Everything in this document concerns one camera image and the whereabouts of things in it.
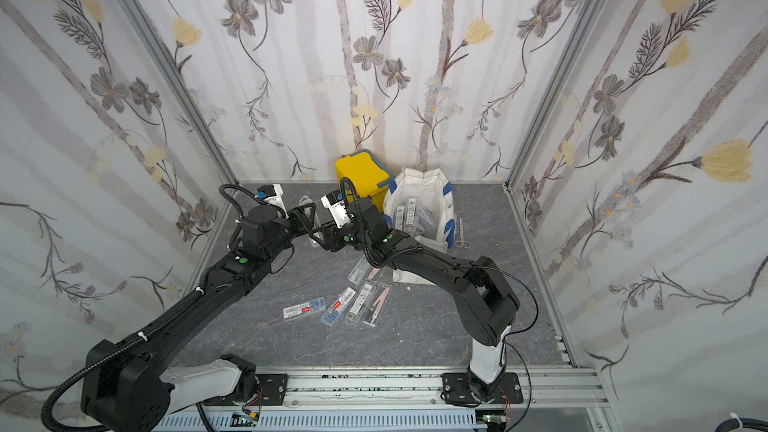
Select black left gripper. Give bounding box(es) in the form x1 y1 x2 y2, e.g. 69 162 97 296
262 201 315 265

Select clear case blue insert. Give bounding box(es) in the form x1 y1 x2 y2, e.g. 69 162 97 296
347 256 373 286

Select clear case red mark label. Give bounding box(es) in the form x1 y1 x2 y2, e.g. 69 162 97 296
282 297 326 321

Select clear case red blue label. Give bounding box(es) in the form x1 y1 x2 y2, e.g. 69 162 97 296
321 287 357 326

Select clear case white barcode label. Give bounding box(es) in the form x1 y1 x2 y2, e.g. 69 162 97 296
346 281 377 324

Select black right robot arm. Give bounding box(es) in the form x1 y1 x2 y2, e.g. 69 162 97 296
310 194 520 403

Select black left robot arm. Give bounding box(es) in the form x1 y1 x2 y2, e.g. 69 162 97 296
40 202 316 431

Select clear case pink compass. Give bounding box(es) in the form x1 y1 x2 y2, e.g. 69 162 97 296
363 284 392 326

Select yellow lidded storage box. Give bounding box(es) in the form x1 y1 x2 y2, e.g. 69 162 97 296
334 149 394 212

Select clear case upper barcode label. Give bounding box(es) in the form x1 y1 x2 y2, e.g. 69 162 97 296
394 205 405 230

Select metal scissors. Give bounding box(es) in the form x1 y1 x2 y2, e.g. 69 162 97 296
454 217 470 249

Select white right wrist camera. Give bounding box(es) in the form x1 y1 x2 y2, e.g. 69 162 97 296
321 190 351 228

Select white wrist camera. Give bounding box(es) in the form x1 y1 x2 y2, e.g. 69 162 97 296
321 190 351 228
257 184 287 212

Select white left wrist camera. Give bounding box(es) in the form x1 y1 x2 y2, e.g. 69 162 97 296
257 184 287 212

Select white canvas bag blue handles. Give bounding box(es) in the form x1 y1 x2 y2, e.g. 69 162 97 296
384 168 456 253

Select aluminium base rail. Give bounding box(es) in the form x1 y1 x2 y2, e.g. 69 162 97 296
113 365 619 432

